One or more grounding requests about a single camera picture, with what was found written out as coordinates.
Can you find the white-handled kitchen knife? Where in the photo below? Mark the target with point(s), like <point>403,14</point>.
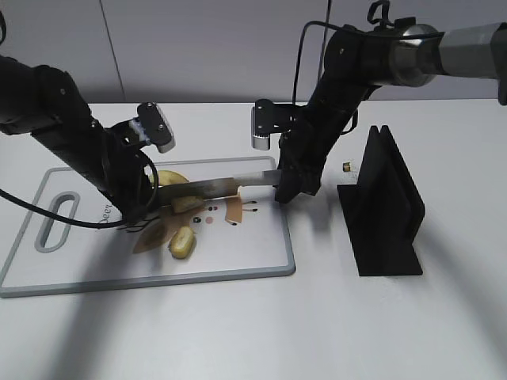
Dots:
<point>218,187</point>

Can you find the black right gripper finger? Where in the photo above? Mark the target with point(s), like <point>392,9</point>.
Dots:
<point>310,183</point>
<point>288,187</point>

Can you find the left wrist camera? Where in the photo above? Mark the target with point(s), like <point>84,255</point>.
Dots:
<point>152,127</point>

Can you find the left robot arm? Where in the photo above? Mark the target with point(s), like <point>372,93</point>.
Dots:
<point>45,102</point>

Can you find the yellow banana with stem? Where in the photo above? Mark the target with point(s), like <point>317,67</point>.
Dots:
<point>168,177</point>

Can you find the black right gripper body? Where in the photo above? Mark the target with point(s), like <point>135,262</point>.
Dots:
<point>305,148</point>

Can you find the cut banana end piece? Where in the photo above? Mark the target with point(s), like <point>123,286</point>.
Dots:
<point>181,244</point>

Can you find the white grey-rimmed cutting board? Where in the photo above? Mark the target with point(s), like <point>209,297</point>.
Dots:
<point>243,237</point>

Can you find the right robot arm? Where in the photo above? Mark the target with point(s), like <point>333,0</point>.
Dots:
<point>357,63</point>

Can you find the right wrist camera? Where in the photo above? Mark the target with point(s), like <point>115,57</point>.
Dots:
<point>269,118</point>

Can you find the black knife stand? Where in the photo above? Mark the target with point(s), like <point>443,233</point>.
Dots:
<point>383,210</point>

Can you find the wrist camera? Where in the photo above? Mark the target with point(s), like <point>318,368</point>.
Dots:
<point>269,118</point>
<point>152,127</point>

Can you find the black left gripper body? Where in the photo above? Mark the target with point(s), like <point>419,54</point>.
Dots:
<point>131,179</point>

